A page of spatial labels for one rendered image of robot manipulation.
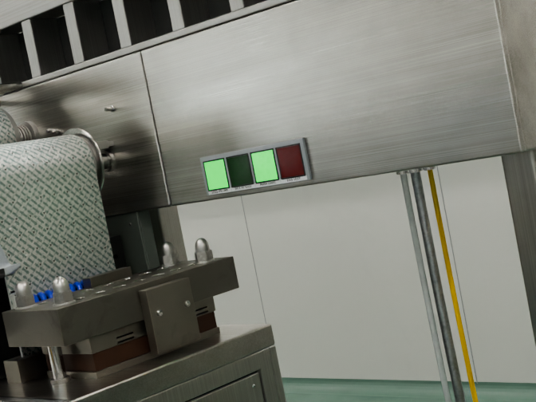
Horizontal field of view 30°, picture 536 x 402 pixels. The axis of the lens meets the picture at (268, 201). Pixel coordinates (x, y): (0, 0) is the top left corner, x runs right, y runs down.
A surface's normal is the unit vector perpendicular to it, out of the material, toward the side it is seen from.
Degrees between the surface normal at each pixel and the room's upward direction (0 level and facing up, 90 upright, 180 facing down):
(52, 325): 90
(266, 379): 90
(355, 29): 90
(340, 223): 90
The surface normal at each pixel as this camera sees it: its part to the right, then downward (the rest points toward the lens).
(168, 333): 0.72, -0.11
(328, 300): -0.66, 0.17
